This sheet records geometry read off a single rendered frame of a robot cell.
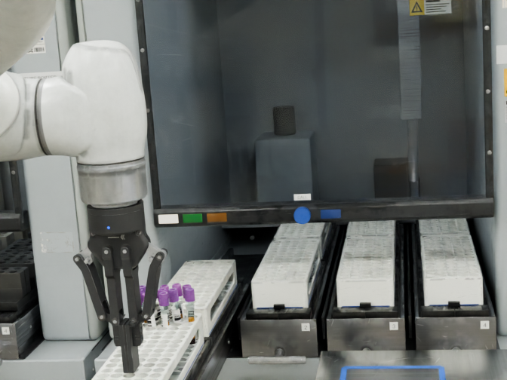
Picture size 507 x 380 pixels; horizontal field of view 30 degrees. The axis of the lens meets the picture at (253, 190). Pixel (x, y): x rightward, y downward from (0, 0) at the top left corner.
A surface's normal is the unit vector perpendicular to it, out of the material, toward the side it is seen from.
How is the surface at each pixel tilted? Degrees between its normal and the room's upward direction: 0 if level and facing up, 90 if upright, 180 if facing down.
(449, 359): 0
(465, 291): 90
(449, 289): 90
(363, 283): 90
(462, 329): 90
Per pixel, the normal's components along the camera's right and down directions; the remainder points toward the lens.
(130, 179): 0.65, 0.11
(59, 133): -0.11, 0.44
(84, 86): -0.27, 0.14
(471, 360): -0.07, -0.98
